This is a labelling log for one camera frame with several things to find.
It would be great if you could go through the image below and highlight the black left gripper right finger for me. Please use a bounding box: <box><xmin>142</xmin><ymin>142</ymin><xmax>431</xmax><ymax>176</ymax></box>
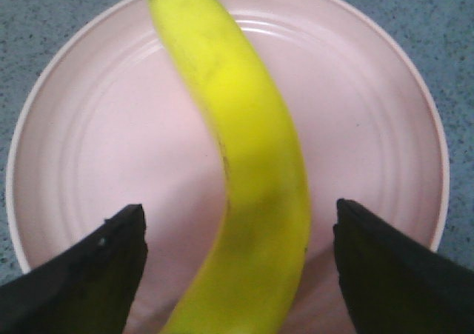
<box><xmin>333</xmin><ymin>198</ymin><xmax>473</xmax><ymax>333</ymax></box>

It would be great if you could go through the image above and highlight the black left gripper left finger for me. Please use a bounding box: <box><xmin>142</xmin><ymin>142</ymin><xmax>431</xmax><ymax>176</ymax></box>
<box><xmin>1</xmin><ymin>204</ymin><xmax>147</xmax><ymax>333</ymax></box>

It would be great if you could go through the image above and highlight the yellow banana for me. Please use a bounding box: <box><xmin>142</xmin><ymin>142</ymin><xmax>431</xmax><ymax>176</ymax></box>
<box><xmin>147</xmin><ymin>0</ymin><xmax>311</xmax><ymax>333</ymax></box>

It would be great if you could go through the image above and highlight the pink plate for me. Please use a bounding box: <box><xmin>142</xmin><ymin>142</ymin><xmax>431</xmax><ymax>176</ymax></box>
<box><xmin>6</xmin><ymin>0</ymin><xmax>449</xmax><ymax>333</ymax></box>

